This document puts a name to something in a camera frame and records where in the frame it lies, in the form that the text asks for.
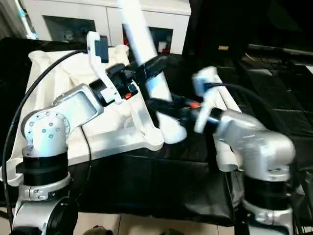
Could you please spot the white plastic table top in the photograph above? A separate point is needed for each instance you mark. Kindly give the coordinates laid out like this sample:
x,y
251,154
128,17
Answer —
x,y
117,137

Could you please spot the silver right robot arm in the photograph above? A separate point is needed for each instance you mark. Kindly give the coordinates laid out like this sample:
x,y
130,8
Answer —
x,y
256,137

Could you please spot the white mug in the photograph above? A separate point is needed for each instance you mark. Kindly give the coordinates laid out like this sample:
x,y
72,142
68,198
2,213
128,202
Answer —
x,y
161,46

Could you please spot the yellowish label tag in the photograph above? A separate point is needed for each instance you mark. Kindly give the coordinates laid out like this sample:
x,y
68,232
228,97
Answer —
x,y
222,47

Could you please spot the black work mat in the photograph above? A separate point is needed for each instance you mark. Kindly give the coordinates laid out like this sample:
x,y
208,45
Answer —
x,y
146,176

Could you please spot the small white figurine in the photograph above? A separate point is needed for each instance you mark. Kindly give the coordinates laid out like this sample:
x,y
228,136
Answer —
x,y
68,35

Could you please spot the white glass door cabinet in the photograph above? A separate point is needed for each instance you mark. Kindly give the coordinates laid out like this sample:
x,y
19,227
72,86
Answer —
x,y
73,9

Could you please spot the grey curtain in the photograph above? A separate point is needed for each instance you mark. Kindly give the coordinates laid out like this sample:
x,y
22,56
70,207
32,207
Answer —
x,y
9,17

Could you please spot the dark left robot foot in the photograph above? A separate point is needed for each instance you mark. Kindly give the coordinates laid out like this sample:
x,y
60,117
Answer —
x,y
99,230

